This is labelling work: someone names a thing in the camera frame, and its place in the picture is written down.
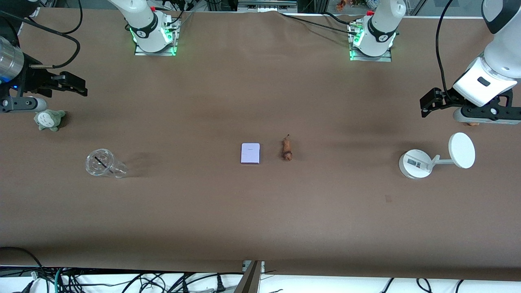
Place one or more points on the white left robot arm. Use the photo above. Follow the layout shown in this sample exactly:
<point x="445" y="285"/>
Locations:
<point x="380" y="28"/>

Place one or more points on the brown table cover sheet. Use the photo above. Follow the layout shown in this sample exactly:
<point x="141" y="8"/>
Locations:
<point x="260" y="211"/>

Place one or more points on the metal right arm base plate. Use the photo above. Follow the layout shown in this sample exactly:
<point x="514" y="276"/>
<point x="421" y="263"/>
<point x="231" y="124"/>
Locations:
<point x="140" y="51"/>

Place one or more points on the clear plastic cup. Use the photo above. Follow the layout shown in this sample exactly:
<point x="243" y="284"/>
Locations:
<point x="101" y="162"/>

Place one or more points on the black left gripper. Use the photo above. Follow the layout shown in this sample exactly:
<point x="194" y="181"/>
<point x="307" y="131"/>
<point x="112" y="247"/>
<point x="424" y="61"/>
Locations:
<point x="444" y="99"/>

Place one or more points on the white round stand mirror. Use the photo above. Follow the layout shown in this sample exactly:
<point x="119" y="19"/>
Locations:
<point x="415" y="163"/>

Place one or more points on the small orange object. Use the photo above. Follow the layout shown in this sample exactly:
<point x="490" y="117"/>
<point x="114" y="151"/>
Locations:
<point x="473" y="123"/>

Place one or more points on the brown lion statue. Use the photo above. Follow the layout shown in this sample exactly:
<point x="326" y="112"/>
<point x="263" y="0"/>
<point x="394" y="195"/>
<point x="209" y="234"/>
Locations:
<point x="287" y="149"/>

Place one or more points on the small orange toy figure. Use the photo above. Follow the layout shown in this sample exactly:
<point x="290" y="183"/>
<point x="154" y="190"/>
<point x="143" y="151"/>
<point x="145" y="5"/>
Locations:
<point x="340" y="5"/>

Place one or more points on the silver aluminium frame bar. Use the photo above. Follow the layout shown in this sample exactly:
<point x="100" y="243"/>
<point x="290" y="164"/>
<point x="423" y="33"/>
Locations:
<point x="266" y="5"/>

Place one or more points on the grey green plush toy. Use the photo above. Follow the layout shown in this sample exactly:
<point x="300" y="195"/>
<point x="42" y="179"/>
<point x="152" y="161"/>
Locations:
<point x="49" y="120"/>

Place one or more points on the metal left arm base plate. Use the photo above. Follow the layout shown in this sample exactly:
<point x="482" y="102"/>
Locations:
<point x="384" y="58"/>

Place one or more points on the metal table frame post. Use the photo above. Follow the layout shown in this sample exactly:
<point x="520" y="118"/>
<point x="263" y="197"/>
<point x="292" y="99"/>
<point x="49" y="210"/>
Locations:
<point x="249" y="278"/>

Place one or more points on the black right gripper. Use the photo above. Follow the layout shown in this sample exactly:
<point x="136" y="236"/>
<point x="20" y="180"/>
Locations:
<point x="33" y="79"/>

